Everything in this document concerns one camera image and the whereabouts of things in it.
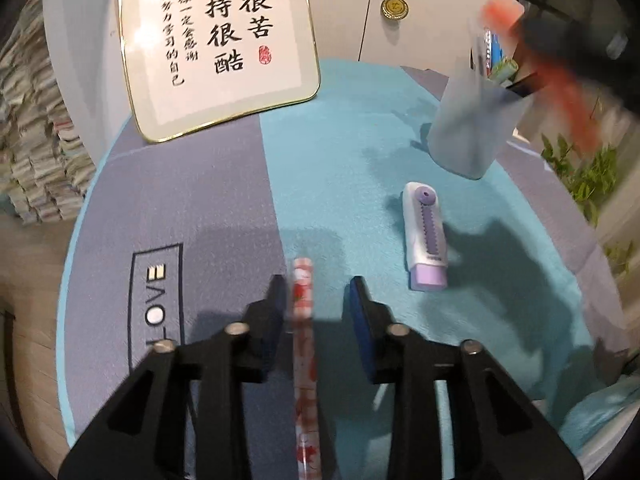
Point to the green pen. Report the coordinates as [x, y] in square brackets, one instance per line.
[506, 71]

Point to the orange pen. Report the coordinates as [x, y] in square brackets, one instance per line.
[560, 85]

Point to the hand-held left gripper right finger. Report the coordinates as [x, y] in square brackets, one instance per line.
[362, 332]

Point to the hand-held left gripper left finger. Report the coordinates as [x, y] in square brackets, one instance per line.
[272, 332]

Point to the stack of old newspapers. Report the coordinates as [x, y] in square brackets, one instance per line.
[35, 130]

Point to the red floral print pen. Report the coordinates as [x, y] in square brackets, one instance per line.
[305, 360]

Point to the white calligraphy plaque gold rim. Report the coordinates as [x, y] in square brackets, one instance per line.
[215, 45]

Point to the green leafy plant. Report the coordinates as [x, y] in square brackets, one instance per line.
[590, 180]

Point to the grey and teal printed mat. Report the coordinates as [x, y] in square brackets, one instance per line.
[350, 185]

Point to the white purple retractable eraser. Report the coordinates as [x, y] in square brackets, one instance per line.
[426, 235]

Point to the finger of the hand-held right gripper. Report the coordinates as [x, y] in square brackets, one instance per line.
[525, 82]

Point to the translucent white pen cup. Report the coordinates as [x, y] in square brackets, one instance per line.
[470, 125]

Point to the blue pen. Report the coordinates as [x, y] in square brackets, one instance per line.
[494, 49]

